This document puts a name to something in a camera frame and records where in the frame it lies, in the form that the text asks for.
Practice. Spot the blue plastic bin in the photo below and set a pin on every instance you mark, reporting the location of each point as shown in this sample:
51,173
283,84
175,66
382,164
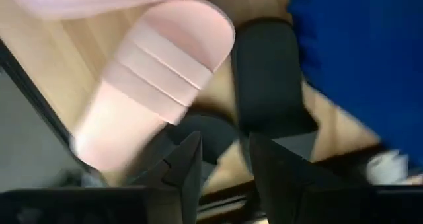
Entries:
363,52

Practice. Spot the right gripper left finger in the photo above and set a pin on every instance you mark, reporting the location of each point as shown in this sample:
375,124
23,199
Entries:
178,184

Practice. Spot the black rubber slide sandal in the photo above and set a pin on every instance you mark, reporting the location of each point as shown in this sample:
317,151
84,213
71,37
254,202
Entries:
267,78

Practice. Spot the grey metal frame bracket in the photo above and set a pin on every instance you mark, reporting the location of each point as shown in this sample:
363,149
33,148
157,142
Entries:
386,166

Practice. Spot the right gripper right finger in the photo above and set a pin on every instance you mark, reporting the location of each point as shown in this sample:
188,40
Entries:
277,177

